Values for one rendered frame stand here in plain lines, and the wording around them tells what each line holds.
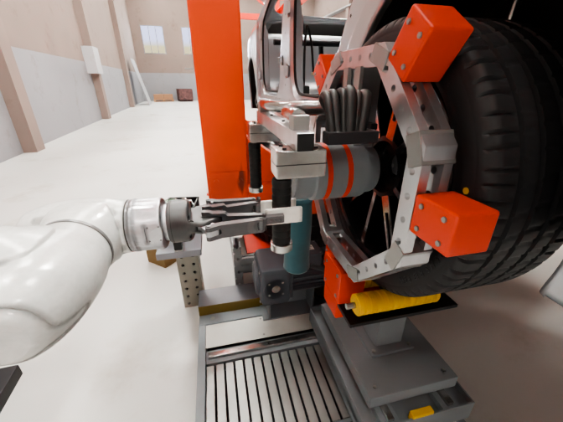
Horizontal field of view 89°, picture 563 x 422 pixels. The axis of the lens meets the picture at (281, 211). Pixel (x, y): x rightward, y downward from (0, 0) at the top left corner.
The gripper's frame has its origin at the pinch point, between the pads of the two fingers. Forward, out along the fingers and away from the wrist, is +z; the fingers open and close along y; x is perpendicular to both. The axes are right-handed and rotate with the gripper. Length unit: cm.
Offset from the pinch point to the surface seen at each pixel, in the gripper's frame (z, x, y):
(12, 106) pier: -310, -11, -503
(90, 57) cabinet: -331, 88, -968
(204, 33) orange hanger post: -11, 36, -60
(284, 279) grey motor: 10, -47, -39
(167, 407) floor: -36, -83, -23
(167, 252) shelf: -33, -38, -54
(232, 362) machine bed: -12, -77, -31
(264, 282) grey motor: 2, -48, -39
